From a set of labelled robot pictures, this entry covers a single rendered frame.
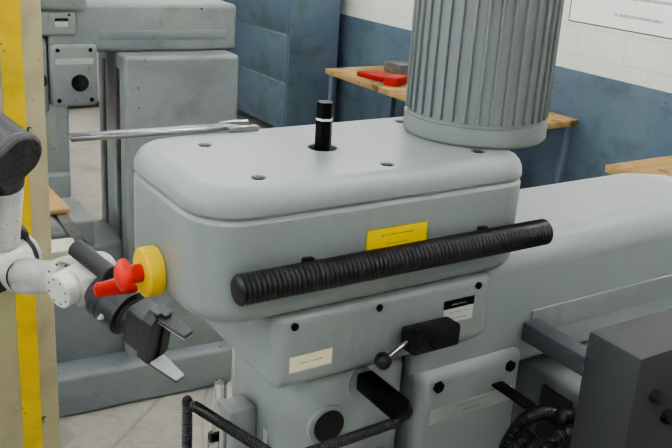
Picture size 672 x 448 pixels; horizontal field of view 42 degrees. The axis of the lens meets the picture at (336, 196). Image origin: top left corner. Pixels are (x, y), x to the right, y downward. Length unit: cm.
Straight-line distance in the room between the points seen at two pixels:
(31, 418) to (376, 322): 219
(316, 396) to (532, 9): 56
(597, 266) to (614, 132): 491
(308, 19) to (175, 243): 750
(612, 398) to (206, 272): 49
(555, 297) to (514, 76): 35
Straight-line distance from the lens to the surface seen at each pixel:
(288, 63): 841
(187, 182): 96
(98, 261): 161
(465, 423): 128
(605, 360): 107
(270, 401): 114
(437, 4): 115
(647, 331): 110
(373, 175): 101
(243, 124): 119
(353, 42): 863
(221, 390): 164
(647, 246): 143
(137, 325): 157
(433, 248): 104
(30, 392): 310
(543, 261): 126
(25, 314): 297
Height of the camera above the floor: 218
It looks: 18 degrees down
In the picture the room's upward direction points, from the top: 4 degrees clockwise
